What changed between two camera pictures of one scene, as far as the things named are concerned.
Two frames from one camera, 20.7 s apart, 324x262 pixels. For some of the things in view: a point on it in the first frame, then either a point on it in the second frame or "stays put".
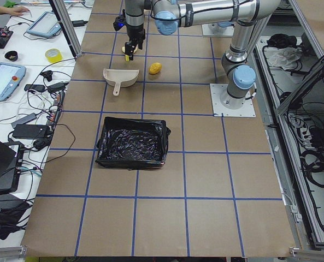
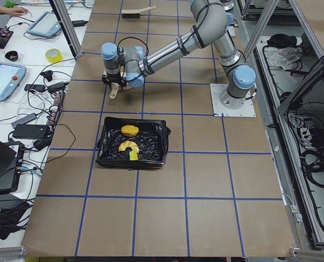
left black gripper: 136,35 -> 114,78
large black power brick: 30,131 stays put
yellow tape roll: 53,55 stays put
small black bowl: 12,55 stays put
